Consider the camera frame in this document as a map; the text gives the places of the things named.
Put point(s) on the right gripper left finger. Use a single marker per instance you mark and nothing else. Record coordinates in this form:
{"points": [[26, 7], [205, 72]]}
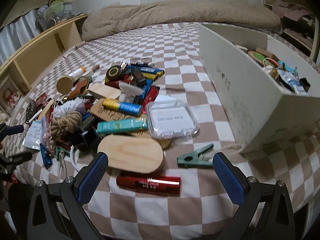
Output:
{"points": [[89, 177]]}

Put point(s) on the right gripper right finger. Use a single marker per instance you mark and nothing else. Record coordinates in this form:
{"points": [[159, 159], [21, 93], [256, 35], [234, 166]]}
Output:
{"points": [[231, 178]]}

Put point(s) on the checkered bed sheet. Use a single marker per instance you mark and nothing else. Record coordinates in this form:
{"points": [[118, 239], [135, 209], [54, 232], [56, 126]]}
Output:
{"points": [[203, 207]]}

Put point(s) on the green clothes peg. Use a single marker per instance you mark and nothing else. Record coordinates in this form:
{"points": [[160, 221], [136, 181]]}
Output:
{"points": [[195, 159]]}

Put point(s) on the oval wooden board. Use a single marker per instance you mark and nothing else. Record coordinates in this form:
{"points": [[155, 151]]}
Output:
{"points": [[133, 154]]}

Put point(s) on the dark red metallic lighter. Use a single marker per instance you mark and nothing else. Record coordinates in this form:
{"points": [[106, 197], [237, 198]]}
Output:
{"points": [[149, 184]]}

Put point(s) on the teal lighter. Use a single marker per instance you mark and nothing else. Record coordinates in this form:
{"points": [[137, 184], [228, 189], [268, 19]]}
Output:
{"points": [[122, 126]]}

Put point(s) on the clear plastic card case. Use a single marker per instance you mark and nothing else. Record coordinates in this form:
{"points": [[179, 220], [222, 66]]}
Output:
{"points": [[170, 119]]}

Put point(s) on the yellow and blue thread spool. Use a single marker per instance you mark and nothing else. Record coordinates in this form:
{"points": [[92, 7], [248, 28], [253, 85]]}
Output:
{"points": [[123, 107]]}

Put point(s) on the white cardboard shoe box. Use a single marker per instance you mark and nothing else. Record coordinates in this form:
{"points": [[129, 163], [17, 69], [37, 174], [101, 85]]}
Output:
{"points": [[260, 110]]}

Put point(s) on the white bottle with wooden cap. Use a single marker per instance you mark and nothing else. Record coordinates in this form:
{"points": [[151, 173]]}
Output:
{"points": [[66, 82]]}

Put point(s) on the white medicine sachet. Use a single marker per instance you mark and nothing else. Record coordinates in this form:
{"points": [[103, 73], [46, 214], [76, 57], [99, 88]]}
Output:
{"points": [[291, 82]]}

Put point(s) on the round black gold tin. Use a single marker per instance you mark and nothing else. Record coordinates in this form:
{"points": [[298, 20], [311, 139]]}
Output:
{"points": [[114, 73]]}

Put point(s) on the red lighter with text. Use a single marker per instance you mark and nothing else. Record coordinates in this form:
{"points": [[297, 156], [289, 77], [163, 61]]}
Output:
{"points": [[267, 61]]}

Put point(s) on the round green bear coaster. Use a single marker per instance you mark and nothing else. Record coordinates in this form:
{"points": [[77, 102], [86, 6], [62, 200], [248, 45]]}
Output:
{"points": [[257, 57]]}

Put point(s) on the light blue lighter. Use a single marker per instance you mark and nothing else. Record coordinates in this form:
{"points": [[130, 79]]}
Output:
{"points": [[286, 67]]}

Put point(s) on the blue box with barcode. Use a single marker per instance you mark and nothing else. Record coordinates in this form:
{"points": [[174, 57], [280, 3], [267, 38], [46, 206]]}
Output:
{"points": [[148, 70]]}

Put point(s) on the wooden bedside shelf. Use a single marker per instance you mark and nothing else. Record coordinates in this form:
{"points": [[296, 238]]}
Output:
{"points": [[30, 60]]}

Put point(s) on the wardrobe with clothes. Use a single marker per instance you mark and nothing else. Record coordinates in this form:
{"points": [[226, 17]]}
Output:
{"points": [[300, 25]]}

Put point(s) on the beige quilted duvet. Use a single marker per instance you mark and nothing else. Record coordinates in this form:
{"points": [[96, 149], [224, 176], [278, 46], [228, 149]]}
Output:
{"points": [[117, 18]]}

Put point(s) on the clear plastic storage bin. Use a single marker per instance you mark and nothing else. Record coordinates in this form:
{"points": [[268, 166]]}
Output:
{"points": [[55, 12]]}

